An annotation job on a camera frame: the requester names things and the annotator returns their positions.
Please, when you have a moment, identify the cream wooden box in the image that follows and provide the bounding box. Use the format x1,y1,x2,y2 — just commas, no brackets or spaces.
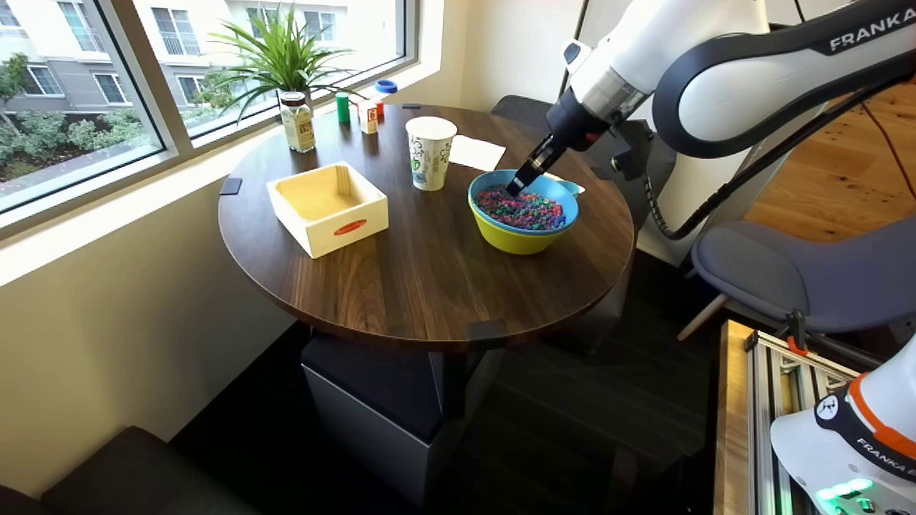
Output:
262,159,392,261

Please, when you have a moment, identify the colorful small beads pile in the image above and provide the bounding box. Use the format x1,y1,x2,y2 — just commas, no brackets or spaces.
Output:
474,182,570,234

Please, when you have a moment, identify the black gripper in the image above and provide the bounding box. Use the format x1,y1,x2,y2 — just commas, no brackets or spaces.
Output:
500,88,616,201

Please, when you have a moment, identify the aluminium rail stand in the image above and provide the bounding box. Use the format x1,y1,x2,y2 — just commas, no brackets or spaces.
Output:
712,318,862,515

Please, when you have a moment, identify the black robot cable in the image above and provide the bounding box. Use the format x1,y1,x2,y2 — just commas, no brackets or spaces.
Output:
644,69,916,242

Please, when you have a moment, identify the white plastic spoon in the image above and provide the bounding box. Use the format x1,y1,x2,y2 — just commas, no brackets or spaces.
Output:
544,169,590,197

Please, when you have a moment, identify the glass jar with dark lid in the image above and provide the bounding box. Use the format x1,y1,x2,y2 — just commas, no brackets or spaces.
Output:
278,88,319,157

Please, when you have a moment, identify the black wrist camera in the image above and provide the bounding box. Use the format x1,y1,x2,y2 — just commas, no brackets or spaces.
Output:
610,118,660,182

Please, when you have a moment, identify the white paper napkin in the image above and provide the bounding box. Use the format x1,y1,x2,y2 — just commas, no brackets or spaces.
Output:
445,131,510,174

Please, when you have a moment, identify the patterned paper cup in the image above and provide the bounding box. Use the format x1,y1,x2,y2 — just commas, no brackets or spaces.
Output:
404,115,461,194

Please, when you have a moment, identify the blue and yellow bowl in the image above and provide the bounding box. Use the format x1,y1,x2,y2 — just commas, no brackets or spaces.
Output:
464,167,584,257

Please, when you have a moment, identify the dark cube stool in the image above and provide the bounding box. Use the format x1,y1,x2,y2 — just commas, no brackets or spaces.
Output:
298,335,458,509

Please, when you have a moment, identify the black upholstered bench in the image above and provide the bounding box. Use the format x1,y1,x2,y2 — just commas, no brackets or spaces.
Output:
490,92,680,234

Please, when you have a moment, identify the grey cushioned chair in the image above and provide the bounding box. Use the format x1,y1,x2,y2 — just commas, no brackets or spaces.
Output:
676,214,916,373

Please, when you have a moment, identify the green potted plant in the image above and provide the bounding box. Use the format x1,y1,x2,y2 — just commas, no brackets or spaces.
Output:
195,6,342,118

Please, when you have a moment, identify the window with grey frame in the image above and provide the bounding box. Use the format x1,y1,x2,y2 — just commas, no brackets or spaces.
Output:
0,0,424,217

